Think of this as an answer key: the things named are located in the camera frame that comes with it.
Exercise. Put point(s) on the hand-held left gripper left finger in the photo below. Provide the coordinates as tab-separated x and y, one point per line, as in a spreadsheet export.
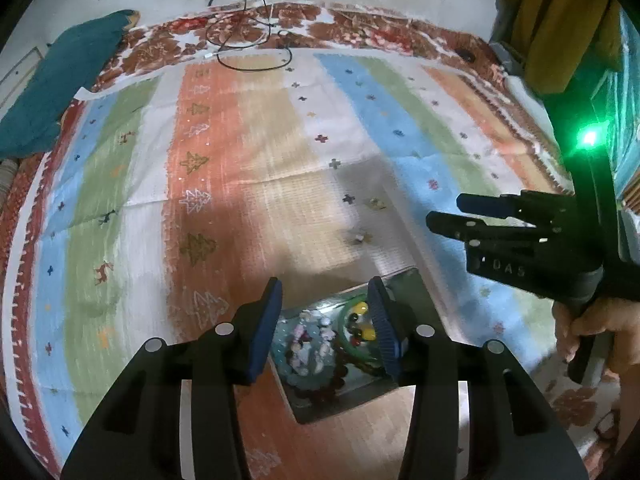
262	340

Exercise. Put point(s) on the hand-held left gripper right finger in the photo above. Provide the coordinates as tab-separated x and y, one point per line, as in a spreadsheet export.
382	330

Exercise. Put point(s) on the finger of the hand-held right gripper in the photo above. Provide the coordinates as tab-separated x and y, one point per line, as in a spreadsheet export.
460	225
480	203

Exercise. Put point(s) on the green jade bangle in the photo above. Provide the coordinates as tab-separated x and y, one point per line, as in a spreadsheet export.
345	345

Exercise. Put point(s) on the rectangular metal tin box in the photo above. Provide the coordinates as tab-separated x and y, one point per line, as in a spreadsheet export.
350	395

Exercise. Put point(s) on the person's right hand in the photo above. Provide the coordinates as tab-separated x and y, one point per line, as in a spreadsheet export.
617	330

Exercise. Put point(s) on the teal patterned cloth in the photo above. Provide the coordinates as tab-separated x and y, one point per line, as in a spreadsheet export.
627	110

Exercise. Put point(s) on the striped pastel mat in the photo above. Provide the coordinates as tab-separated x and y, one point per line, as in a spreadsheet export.
250	160

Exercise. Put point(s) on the yellow hanging cloth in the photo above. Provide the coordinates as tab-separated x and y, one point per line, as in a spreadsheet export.
545	25

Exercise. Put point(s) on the brown striped pillow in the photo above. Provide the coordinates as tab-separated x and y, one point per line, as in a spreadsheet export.
4	177

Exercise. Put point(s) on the striped colourful bedsheet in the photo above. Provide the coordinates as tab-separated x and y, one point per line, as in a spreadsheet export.
165	45

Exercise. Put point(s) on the teal blanket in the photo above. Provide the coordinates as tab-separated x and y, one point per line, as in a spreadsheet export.
55	85

